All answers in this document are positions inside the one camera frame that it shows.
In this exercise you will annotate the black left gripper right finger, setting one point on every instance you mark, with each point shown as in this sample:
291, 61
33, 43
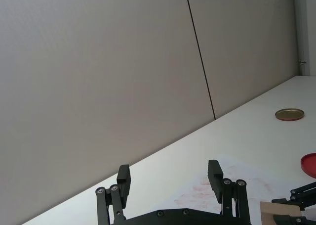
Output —
228, 197

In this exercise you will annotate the gold metal lid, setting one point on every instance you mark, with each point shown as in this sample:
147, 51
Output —
289, 114

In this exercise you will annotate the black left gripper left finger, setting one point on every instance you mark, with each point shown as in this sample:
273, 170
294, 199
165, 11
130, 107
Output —
108, 205

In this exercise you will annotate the pale wooden block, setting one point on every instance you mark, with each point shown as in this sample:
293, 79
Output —
281, 209

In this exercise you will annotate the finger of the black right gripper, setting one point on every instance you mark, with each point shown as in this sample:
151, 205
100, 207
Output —
288, 221
304, 193

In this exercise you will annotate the red round lid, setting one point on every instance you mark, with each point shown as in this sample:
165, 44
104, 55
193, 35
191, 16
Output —
309, 164

